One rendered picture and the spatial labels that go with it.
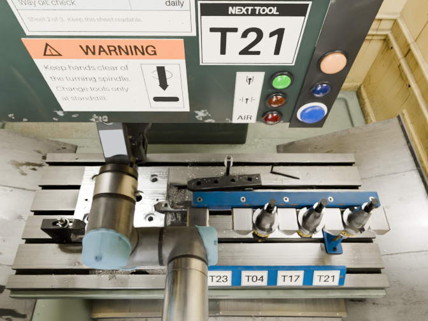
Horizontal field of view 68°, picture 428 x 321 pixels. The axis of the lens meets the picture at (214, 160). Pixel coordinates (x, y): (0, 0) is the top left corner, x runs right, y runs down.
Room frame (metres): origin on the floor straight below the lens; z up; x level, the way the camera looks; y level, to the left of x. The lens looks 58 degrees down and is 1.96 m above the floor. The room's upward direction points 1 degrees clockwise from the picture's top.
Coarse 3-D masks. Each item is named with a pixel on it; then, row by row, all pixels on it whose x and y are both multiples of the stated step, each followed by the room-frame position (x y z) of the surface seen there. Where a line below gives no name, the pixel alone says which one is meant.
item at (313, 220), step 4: (316, 204) 0.30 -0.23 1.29; (312, 208) 0.29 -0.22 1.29; (324, 208) 0.29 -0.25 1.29; (304, 212) 0.30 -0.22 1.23; (308, 212) 0.29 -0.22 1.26; (312, 212) 0.28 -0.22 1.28; (316, 212) 0.28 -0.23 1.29; (320, 212) 0.28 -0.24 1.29; (304, 216) 0.29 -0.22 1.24; (308, 216) 0.28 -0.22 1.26; (312, 216) 0.28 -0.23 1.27; (316, 216) 0.27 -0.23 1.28; (320, 216) 0.27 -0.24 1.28; (304, 220) 0.28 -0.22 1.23; (308, 220) 0.27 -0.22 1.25; (312, 220) 0.27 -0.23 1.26; (316, 220) 0.27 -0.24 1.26; (320, 220) 0.27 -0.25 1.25; (308, 224) 0.27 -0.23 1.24; (312, 224) 0.27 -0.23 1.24; (316, 224) 0.27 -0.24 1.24
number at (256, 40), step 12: (240, 24) 0.26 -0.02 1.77; (252, 24) 0.26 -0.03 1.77; (264, 24) 0.26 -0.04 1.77; (276, 24) 0.26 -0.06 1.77; (288, 24) 0.26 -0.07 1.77; (240, 36) 0.26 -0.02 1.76; (252, 36) 0.26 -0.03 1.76; (264, 36) 0.26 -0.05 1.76; (276, 36) 0.26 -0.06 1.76; (288, 36) 0.26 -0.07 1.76; (240, 48) 0.26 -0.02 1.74; (252, 48) 0.26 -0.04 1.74; (264, 48) 0.26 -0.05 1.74; (276, 48) 0.26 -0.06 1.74; (288, 48) 0.26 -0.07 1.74
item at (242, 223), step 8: (232, 208) 0.32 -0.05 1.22; (240, 208) 0.32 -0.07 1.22; (248, 208) 0.32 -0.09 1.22; (232, 216) 0.30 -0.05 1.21; (240, 216) 0.30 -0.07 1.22; (248, 216) 0.30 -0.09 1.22; (232, 224) 0.27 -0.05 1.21; (240, 224) 0.27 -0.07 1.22; (248, 224) 0.27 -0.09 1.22; (240, 232) 0.25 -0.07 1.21; (248, 232) 0.25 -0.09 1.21
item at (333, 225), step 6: (330, 210) 0.31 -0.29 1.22; (336, 210) 0.32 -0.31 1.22; (324, 216) 0.30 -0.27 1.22; (330, 216) 0.30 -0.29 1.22; (336, 216) 0.30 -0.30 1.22; (324, 222) 0.28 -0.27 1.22; (330, 222) 0.28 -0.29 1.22; (336, 222) 0.28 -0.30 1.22; (342, 222) 0.28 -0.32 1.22; (324, 228) 0.27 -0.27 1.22; (330, 228) 0.27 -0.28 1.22; (336, 228) 0.27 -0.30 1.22; (342, 228) 0.27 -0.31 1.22; (336, 234) 0.25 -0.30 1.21
